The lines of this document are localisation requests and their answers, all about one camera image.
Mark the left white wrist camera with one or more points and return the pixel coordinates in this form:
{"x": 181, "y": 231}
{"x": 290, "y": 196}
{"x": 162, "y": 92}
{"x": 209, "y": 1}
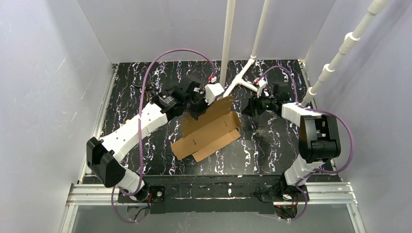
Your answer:
{"x": 212, "y": 92}

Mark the brown cardboard box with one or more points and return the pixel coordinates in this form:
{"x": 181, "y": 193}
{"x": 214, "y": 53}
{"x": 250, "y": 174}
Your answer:
{"x": 216, "y": 128}

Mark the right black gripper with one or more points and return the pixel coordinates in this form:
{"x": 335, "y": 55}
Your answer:
{"x": 254, "y": 105}

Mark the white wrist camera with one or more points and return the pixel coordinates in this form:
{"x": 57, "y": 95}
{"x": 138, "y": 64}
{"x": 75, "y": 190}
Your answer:
{"x": 260, "y": 84}
{"x": 212, "y": 92}

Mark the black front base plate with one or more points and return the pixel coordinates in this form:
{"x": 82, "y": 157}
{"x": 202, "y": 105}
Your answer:
{"x": 217, "y": 193}

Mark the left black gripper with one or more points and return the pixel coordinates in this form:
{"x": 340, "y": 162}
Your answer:
{"x": 196, "y": 105}

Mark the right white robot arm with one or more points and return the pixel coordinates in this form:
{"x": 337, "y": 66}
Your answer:
{"x": 318, "y": 142}

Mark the black pliers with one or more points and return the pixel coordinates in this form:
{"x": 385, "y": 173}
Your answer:
{"x": 149, "y": 87}

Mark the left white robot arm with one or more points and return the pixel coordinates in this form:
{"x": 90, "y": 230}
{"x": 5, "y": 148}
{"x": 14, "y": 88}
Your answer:
{"x": 104, "y": 155}

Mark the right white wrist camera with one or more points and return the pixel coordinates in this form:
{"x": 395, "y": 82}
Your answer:
{"x": 260, "y": 84}

